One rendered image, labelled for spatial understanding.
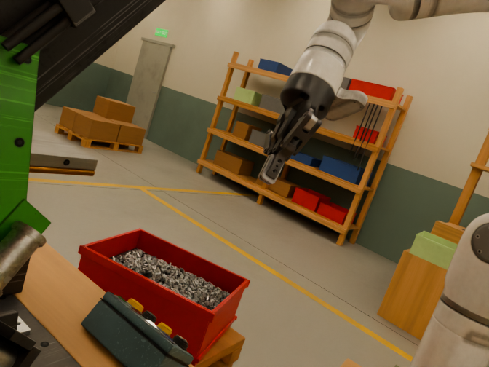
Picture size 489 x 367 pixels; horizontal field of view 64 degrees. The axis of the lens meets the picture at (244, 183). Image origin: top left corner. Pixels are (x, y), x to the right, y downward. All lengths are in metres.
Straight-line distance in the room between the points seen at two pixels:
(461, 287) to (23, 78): 0.64
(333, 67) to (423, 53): 5.63
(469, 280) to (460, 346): 0.10
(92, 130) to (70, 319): 5.92
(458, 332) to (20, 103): 0.65
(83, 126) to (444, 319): 6.25
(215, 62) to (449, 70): 4.28
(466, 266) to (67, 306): 0.62
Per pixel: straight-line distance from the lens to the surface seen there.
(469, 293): 0.68
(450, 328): 0.69
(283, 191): 6.09
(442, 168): 5.80
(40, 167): 0.65
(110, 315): 0.64
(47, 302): 0.72
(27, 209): 0.50
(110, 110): 7.18
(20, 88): 0.49
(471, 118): 5.84
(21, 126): 0.49
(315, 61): 0.59
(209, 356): 0.87
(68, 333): 0.66
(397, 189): 5.91
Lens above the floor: 1.28
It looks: 10 degrees down
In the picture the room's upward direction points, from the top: 19 degrees clockwise
